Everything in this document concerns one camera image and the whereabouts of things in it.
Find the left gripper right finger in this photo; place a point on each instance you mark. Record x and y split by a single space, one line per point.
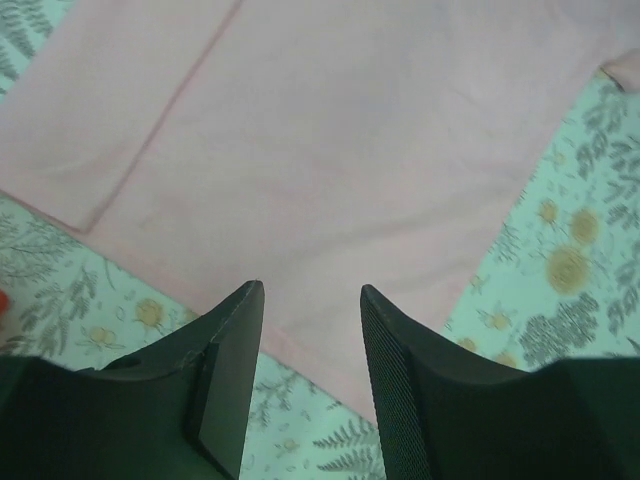
444 412

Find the floral table cloth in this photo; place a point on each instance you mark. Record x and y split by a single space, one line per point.
560 278

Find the pink t shirt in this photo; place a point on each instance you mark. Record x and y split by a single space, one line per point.
317 146

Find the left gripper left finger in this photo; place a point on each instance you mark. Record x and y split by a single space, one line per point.
175 409

